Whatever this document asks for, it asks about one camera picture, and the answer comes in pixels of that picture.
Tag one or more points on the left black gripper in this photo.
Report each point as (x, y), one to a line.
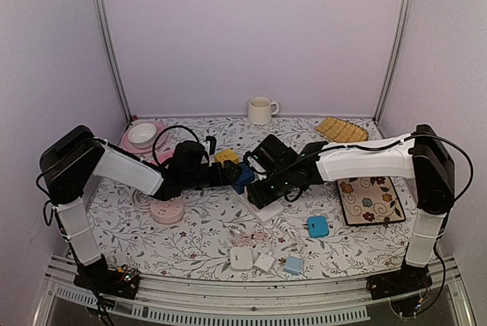
(218, 180)

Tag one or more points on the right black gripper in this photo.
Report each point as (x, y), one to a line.
(259, 199)

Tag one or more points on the yellow cube socket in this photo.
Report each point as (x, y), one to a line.
(226, 155)

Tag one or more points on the dark blue cube socket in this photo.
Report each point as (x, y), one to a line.
(241, 177)

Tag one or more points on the white power strip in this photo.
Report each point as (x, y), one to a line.
(273, 215)

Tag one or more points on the blue plug adapter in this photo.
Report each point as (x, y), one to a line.
(317, 227)

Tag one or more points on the pink power strip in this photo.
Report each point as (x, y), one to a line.
(162, 157)

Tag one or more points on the round pink socket with cord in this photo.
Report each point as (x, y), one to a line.
(163, 212)

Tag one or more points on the white plug adapter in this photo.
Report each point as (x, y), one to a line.
(241, 258)

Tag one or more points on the white charger with cable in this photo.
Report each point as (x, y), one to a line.
(257, 240)

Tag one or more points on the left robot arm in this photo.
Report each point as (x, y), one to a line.
(68, 165)

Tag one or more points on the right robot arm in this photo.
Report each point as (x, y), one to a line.
(420, 156)

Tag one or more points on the light blue charger plug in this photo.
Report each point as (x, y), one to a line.
(293, 265)

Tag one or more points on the cream ceramic mug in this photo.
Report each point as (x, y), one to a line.
(261, 110)

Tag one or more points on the yellow woven tray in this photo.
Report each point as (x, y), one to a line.
(341, 131)

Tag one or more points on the floral table cloth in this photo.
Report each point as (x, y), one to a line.
(198, 246)

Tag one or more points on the pink plate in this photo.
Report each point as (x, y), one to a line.
(141, 149)

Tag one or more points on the floral square coaster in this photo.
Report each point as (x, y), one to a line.
(368, 201)

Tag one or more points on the white bowl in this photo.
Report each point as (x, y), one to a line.
(142, 134)

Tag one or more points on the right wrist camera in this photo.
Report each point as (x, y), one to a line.
(254, 166)

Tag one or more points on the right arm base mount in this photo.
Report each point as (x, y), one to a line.
(406, 279)

